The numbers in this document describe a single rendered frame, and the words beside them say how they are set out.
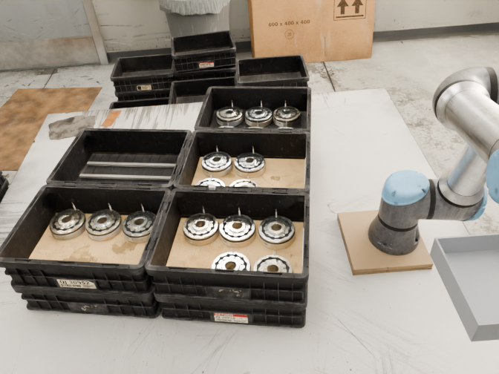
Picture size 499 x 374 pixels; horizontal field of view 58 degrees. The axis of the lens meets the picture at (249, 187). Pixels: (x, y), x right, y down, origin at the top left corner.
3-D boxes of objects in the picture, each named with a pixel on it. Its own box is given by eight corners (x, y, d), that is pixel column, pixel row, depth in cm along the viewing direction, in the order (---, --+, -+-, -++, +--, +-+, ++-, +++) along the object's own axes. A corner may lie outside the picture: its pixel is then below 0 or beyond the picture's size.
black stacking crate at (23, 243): (177, 217, 138) (171, 189, 131) (151, 297, 116) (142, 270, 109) (56, 212, 143) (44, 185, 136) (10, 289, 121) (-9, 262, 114)
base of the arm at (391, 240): (407, 215, 145) (413, 193, 138) (427, 251, 133) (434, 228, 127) (361, 222, 144) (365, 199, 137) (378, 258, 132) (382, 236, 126)
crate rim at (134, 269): (173, 194, 132) (171, 187, 131) (144, 275, 110) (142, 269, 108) (46, 189, 137) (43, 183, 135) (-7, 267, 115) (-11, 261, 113)
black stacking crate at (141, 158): (197, 157, 161) (192, 130, 153) (177, 216, 139) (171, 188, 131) (91, 155, 165) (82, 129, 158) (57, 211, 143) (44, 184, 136)
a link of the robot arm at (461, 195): (416, 191, 135) (483, 53, 89) (468, 192, 134) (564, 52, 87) (421, 227, 129) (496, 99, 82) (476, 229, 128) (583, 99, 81)
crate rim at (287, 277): (310, 198, 127) (310, 191, 126) (308, 284, 105) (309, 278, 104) (173, 194, 132) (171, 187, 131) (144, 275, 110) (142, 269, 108)
